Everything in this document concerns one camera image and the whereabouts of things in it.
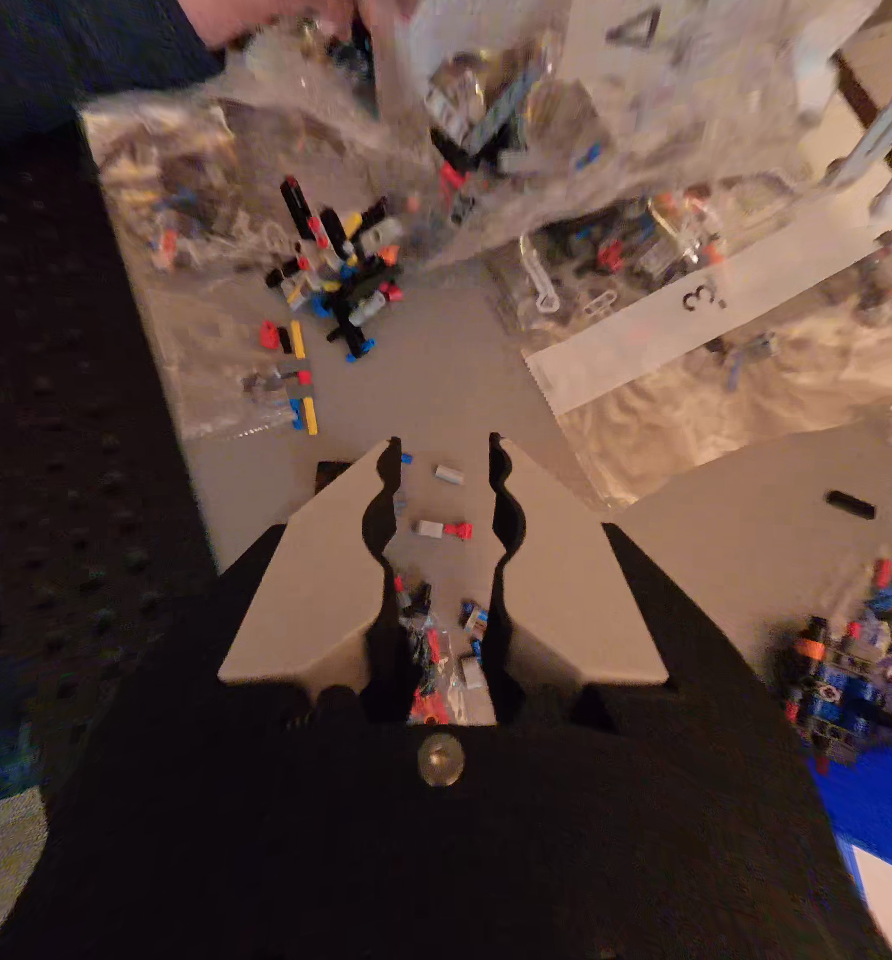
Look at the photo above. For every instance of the clear bag white strip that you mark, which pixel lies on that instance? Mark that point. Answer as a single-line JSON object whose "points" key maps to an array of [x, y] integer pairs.
{"points": [[603, 112]]}

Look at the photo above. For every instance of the red pin white bush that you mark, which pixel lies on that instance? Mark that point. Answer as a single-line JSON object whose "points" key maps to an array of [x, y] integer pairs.
{"points": [[442, 529]]}

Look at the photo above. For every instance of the large clear lego parts bag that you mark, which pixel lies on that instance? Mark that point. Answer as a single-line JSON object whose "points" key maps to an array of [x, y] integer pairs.
{"points": [[716, 375]]}

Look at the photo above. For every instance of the red lego connector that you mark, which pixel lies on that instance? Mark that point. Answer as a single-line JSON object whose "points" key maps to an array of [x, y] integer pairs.
{"points": [[269, 336]]}

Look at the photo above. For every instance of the small grey lego brick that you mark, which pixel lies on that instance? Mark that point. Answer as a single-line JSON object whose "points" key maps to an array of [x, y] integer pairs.
{"points": [[449, 474]]}

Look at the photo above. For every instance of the small bag red blue parts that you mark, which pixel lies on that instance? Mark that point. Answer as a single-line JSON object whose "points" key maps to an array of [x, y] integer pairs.
{"points": [[168, 187]]}

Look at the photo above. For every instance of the person's left hand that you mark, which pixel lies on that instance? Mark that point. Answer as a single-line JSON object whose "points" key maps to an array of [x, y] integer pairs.
{"points": [[265, 15]]}

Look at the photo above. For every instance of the small black lego piece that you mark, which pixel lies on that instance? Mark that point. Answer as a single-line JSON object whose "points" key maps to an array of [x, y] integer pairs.
{"points": [[851, 505]]}

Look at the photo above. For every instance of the yellow lego axle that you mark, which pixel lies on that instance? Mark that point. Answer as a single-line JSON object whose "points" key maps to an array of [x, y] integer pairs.
{"points": [[299, 341]]}

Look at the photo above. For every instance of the small clear packet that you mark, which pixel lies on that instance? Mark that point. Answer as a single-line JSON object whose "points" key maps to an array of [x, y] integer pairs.
{"points": [[416, 645]]}

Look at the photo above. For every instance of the black orange lego assembly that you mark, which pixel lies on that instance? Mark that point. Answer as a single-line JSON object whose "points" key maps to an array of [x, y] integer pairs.
{"points": [[341, 262]]}

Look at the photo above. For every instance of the crumpled clear plastic bag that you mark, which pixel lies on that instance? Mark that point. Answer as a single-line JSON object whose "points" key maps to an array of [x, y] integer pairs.
{"points": [[851, 675]]}

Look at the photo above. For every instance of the person's left forearm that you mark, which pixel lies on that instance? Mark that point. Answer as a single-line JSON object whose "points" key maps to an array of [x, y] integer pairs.
{"points": [[78, 60]]}

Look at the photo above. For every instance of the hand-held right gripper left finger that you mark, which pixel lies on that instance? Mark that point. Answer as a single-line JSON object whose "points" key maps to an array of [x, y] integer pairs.
{"points": [[303, 600]]}

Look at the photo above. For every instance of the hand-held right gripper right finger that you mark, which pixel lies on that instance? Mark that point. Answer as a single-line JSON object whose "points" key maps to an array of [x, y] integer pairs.
{"points": [[581, 600]]}

